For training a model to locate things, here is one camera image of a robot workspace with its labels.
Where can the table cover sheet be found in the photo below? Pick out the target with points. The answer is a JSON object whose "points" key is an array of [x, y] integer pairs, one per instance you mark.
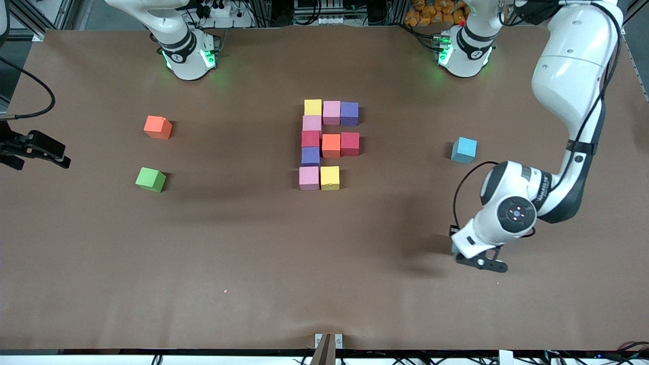
{"points": [[324, 284]]}

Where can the blue foam block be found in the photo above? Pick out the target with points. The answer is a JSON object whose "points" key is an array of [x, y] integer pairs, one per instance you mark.
{"points": [[464, 150]]}

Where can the aluminium table edge rail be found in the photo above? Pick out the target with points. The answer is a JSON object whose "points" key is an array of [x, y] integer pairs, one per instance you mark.
{"points": [[641, 71]]}

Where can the white table edge strip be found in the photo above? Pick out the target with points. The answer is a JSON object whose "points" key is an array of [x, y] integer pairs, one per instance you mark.
{"points": [[101, 360]]}

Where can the purple foam block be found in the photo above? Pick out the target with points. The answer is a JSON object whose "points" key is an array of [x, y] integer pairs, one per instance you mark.
{"points": [[311, 156], [350, 114]]}

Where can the red foam block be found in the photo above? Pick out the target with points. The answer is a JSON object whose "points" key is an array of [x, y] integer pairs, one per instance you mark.
{"points": [[350, 144], [311, 139]]}

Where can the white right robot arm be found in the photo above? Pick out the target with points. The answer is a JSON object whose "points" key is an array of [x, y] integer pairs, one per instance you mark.
{"points": [[182, 50]]}

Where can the pile of orange objects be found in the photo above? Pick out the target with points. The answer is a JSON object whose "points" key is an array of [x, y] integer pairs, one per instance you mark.
{"points": [[426, 12]]}

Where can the green foam block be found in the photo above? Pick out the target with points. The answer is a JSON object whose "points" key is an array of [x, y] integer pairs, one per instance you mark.
{"points": [[150, 179]]}

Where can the yellow foam block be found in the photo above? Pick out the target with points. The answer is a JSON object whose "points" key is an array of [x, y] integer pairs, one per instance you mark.
{"points": [[313, 107]]}

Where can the yellow foam block chipped corner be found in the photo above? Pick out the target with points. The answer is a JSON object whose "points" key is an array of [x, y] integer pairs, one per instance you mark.
{"points": [[330, 178]]}

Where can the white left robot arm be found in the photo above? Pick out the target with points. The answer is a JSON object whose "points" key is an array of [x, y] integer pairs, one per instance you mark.
{"points": [[573, 76]]}

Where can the orange foam block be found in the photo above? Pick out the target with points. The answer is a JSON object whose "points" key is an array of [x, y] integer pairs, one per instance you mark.
{"points": [[157, 128], [331, 146]]}

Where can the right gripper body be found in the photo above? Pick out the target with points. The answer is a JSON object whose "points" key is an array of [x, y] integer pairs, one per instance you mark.
{"points": [[10, 147]]}

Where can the aluminium frame profile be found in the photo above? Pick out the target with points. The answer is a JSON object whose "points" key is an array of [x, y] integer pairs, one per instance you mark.
{"points": [[631, 10], [30, 20]]}

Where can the grey metal rack device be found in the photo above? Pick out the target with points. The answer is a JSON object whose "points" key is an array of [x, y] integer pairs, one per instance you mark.
{"points": [[319, 12]]}

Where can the light pink foam block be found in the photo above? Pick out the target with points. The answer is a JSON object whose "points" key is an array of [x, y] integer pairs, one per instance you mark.
{"points": [[312, 123]]}

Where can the small metal bracket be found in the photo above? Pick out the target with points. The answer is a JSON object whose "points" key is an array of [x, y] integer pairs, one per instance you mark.
{"points": [[338, 340]]}

